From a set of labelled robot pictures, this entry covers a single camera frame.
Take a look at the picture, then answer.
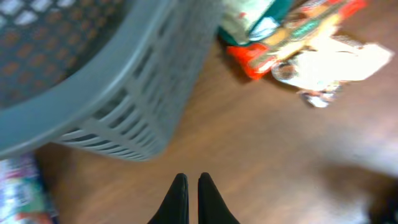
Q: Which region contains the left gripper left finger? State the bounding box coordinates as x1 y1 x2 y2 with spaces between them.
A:
148 173 189 224

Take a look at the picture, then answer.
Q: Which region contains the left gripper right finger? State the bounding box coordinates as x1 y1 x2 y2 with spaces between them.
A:
198 172 239 224

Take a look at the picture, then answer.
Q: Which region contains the grey plastic shopping basket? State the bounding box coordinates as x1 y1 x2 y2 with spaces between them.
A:
1 1 223 161

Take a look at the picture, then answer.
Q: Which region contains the white Kleenex tissue multipack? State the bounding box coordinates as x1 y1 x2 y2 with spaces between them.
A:
1 154 59 224

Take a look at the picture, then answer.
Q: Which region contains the white brown snack pouch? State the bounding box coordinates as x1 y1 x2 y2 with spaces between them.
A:
272 34 394 108

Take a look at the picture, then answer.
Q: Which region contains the dark green food bag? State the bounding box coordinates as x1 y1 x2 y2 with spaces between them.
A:
218 0 294 46

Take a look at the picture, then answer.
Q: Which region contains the orange San Remo spaghetti pack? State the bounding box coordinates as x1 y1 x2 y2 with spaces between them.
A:
226 0 367 80

